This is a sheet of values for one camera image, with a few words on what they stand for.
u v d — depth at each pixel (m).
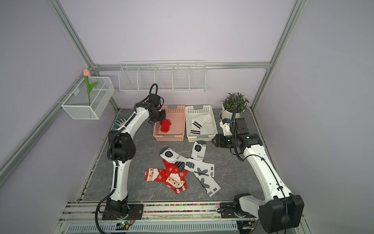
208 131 1.05
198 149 0.96
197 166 0.87
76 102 0.80
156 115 0.86
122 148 0.60
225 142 0.68
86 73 0.85
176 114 1.15
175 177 0.85
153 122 0.86
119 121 1.11
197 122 1.08
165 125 1.01
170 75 0.98
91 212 0.75
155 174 0.86
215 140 0.71
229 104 1.01
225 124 0.71
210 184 0.83
